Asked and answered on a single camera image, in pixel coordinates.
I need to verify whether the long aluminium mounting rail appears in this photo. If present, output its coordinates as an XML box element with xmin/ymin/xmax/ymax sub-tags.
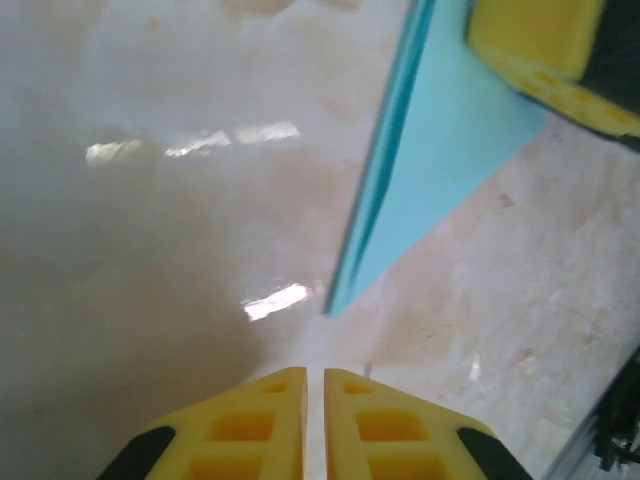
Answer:
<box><xmin>542</xmin><ymin>409</ymin><xmax>640</xmax><ymax>480</ymax></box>

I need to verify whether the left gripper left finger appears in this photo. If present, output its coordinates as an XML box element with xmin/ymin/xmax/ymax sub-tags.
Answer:
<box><xmin>102</xmin><ymin>367</ymin><xmax>307</xmax><ymax>480</ymax></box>

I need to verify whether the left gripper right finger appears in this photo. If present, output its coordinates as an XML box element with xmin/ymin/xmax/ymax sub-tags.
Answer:
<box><xmin>323</xmin><ymin>368</ymin><xmax>531</xmax><ymax>480</ymax></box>

